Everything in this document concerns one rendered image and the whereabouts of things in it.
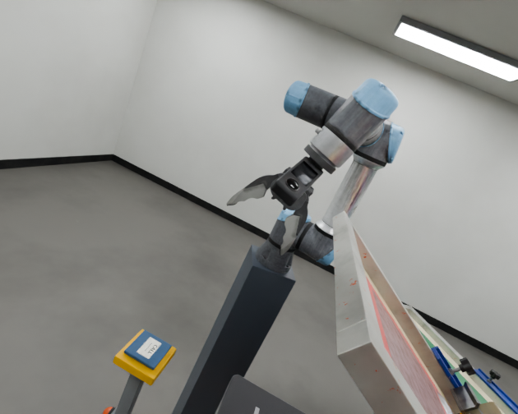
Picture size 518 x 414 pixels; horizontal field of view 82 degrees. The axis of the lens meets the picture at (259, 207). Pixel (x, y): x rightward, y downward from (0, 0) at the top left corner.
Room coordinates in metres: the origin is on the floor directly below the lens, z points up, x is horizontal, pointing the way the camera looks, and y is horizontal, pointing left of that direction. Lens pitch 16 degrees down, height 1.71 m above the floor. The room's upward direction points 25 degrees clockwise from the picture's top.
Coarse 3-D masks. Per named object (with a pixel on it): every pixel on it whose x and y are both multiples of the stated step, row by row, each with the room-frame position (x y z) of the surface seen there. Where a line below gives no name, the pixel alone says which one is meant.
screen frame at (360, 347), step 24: (336, 216) 0.82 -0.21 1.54; (336, 240) 0.61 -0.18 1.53; (360, 240) 0.79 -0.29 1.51; (336, 264) 0.48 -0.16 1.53; (360, 264) 0.49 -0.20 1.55; (336, 288) 0.40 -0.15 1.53; (360, 288) 0.37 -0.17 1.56; (384, 288) 0.78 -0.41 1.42; (336, 312) 0.34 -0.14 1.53; (360, 312) 0.31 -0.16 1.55; (336, 336) 0.29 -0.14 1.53; (360, 336) 0.27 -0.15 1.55; (408, 336) 0.76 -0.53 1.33; (360, 360) 0.26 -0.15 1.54; (384, 360) 0.26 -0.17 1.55; (432, 360) 0.75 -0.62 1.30; (360, 384) 0.25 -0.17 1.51; (384, 384) 0.25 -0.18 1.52; (408, 384) 0.28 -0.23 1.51; (384, 408) 0.25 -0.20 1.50; (408, 408) 0.25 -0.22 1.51; (456, 408) 0.73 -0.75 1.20
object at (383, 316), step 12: (372, 288) 0.71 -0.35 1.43; (372, 300) 0.61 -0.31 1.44; (384, 312) 0.65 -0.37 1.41; (384, 324) 0.56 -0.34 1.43; (396, 324) 0.72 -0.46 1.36; (396, 336) 0.61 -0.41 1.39; (396, 348) 0.53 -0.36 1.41; (408, 348) 0.66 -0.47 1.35; (408, 360) 0.57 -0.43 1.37; (420, 372) 0.61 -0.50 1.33; (420, 384) 0.53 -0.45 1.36; (432, 384) 0.67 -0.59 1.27; (432, 396) 0.58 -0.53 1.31
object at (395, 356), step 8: (384, 336) 0.50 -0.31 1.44; (384, 344) 0.46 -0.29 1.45; (392, 344) 0.52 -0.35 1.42; (392, 352) 0.48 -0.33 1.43; (400, 360) 0.50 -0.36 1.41; (400, 368) 0.46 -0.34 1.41; (408, 368) 0.52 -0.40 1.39; (408, 376) 0.47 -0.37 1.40; (416, 384) 0.49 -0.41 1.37; (416, 392) 0.46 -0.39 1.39; (424, 400) 0.48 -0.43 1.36; (424, 408) 0.44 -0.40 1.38; (432, 408) 0.50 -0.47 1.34
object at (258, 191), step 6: (252, 186) 0.57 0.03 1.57; (258, 186) 0.57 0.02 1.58; (264, 186) 0.56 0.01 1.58; (240, 192) 0.57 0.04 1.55; (246, 192) 0.57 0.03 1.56; (252, 192) 0.57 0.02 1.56; (258, 192) 0.57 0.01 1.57; (264, 192) 0.56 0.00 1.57; (234, 198) 0.57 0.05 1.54; (240, 198) 0.57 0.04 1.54; (246, 198) 0.57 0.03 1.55; (258, 198) 0.56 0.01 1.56; (228, 204) 0.58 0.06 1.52; (234, 204) 0.57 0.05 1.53
